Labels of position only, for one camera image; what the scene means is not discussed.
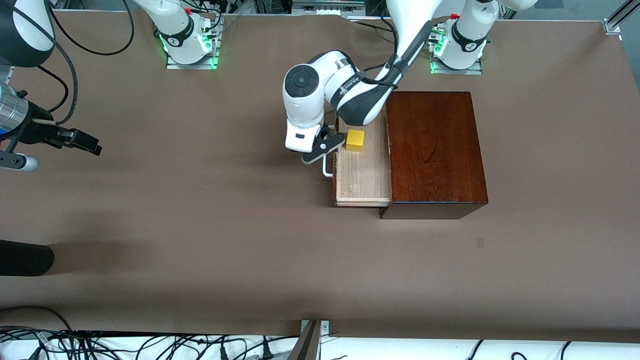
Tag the brown table cover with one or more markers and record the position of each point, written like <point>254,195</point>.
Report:
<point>200,225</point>

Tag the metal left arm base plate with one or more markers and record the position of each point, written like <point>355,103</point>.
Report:
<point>475,71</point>

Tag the silver corner bracket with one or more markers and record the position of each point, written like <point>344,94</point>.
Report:
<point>325,327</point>

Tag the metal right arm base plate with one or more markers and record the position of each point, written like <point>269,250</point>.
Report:
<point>190,66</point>

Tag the yellow block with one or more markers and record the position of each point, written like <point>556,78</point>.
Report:
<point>355,141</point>

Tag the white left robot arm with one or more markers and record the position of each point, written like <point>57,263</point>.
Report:
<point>305,100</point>

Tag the dark brown wooden cabinet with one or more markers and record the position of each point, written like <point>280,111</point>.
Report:
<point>435,150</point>

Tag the grey metal post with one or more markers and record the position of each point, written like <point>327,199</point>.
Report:
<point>306,345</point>

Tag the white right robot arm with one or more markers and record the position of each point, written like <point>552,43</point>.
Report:
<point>175,30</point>

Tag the black rounded object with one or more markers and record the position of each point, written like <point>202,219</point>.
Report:
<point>25,257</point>

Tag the grey metal box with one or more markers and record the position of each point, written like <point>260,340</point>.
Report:
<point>325,7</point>

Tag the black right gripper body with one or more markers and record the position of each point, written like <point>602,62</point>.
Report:
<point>36,131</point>

